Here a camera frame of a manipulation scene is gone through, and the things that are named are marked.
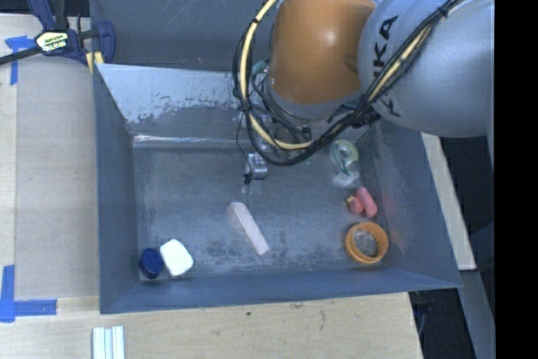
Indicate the pale pink long block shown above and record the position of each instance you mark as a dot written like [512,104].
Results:
[248,228]

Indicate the white rounded soap bar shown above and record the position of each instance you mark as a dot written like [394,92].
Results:
[176,257]

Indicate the pink toy food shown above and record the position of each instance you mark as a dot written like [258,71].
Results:
[365,199]

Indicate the clear green tape dispenser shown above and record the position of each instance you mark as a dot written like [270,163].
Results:
[344,153]

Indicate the grey metal bin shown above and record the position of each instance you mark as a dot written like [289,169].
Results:
[189,189]

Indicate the dark blue bottle cap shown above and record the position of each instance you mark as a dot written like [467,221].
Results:
[149,263]

